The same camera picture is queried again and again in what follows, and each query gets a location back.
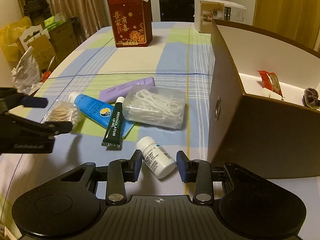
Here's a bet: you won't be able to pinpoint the cotton swab pack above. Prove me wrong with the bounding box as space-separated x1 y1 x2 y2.
43 100 83 130

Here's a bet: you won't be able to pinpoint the dark green lip gel tube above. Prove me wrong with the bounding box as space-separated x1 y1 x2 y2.
101 96 125 148

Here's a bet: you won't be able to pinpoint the white pill bottle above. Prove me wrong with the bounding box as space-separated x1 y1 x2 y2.
136 137 176 179

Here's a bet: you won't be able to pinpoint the blue cream tube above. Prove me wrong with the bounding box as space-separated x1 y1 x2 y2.
68 91 136 139

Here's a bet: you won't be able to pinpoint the purple cream tube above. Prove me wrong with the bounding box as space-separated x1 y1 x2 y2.
98 77 155 103

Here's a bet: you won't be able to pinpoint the clear floss pick box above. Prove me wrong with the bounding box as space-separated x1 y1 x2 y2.
123 85 187 129

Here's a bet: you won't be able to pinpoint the plastic bag of swabs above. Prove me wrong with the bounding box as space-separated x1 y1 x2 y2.
11 46 42 95

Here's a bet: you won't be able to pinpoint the yellow plastic bag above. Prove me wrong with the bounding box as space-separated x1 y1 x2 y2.
0 16 31 62

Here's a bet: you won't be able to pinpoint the stacked cardboard boxes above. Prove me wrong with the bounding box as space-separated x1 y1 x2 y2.
18 17 79 72

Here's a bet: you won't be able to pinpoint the brown cardboard storage box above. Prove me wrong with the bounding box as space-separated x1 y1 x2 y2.
208 20 319 179

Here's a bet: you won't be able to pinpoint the folding step ladder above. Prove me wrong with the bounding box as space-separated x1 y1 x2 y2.
17 0 52 27

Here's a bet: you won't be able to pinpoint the red snack packet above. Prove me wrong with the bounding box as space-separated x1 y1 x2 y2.
258 70 283 97

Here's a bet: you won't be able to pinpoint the checkered tablecloth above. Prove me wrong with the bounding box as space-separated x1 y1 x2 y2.
1 21 319 239

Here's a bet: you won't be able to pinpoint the brown curtain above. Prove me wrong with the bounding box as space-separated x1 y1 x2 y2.
50 0 108 43

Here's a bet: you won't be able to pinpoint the dark scrunchie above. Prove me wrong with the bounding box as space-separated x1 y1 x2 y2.
303 87 320 110

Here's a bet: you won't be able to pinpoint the red gift box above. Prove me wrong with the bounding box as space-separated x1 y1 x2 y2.
108 0 152 48

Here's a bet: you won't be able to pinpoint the white product box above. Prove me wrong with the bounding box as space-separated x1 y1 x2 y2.
194 0 247 34

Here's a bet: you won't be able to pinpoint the wooden door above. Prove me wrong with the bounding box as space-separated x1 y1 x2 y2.
253 0 319 49

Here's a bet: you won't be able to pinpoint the orange handled screwdriver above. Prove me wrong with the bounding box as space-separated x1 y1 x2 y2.
41 56 55 82

